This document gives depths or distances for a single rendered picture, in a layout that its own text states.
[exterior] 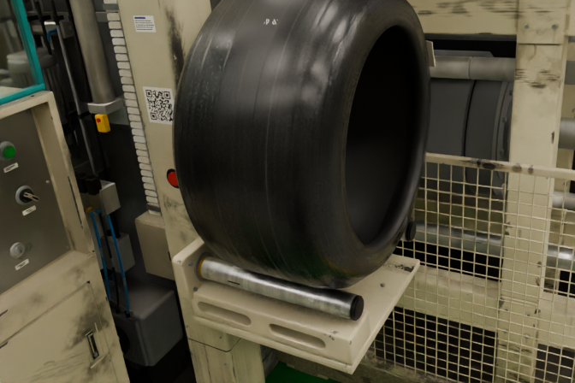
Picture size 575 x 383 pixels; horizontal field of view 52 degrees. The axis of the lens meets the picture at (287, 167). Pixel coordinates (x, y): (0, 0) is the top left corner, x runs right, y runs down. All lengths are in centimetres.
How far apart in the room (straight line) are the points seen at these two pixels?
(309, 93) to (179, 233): 60
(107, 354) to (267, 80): 87
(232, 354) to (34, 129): 67
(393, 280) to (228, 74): 63
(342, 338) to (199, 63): 52
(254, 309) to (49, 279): 44
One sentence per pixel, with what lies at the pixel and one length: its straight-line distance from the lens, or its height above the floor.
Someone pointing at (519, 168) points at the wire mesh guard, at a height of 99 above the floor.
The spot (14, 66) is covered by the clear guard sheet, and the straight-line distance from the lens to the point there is 123.
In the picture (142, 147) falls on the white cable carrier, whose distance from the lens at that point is 128.
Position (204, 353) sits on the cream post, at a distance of 150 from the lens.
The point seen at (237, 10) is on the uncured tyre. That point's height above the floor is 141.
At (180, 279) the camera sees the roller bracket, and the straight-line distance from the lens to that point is 120.
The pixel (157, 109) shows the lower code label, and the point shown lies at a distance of 119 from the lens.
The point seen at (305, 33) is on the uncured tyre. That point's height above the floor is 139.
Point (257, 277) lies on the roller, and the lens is 113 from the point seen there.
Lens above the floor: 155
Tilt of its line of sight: 24 degrees down
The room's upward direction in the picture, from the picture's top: 6 degrees counter-clockwise
